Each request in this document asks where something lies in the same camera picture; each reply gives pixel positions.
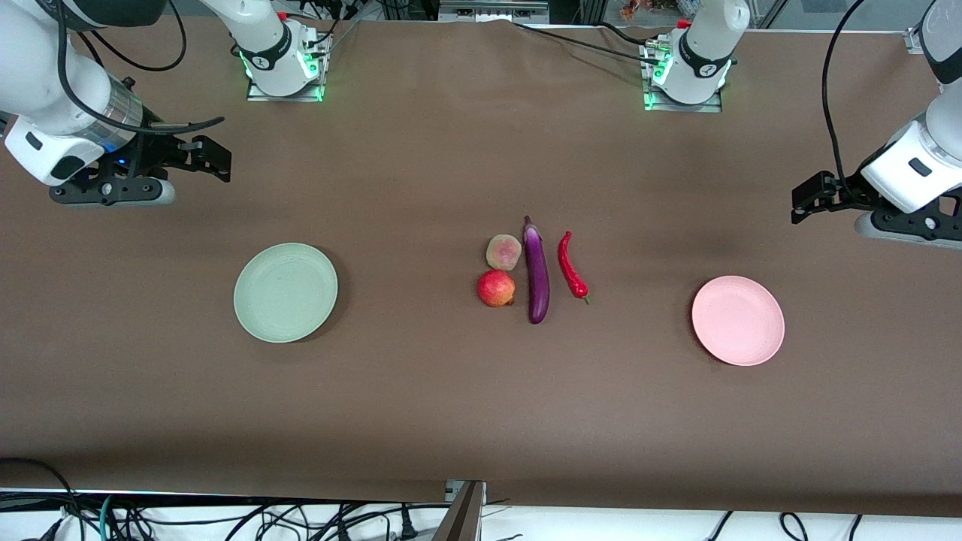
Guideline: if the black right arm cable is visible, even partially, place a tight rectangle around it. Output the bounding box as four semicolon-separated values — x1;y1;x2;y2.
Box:
53;0;226;138

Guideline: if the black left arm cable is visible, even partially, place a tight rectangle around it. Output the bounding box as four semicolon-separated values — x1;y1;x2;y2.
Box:
821;0;869;200

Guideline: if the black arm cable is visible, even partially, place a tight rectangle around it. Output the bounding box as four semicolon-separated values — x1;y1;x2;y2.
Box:
821;0;869;200
53;0;226;138

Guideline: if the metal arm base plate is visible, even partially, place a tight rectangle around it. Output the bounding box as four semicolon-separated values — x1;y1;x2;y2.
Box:
643;38;724;113
246;30;325;103

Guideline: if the pink plate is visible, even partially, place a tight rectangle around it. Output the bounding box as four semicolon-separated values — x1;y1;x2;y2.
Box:
691;275;786;367

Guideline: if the pale pink peach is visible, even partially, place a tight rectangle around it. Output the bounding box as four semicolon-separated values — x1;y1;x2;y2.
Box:
486;234;523;271

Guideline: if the red chili pepper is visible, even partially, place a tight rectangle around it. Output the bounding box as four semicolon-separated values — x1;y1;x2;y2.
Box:
557;230;591;305

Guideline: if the silver metal frame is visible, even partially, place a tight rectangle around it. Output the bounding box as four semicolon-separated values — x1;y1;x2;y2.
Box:
438;0;551;22

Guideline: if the teal cable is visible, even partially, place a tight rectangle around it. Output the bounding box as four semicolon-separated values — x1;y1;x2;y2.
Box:
96;494;125;541

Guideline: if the purple eggplant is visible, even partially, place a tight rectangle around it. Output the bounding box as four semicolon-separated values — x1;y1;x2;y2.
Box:
523;215;552;325

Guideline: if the light green plate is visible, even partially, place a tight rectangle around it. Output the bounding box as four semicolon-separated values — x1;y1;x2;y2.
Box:
233;242;339;344

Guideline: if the aluminium profile post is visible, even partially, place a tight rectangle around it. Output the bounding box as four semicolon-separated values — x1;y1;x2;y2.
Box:
431;479;487;541

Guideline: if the brown table cloth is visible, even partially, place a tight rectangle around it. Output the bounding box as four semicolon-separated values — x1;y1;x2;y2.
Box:
0;17;962;519

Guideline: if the red apple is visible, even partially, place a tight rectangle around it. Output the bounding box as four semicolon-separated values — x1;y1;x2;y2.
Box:
476;270;517;308

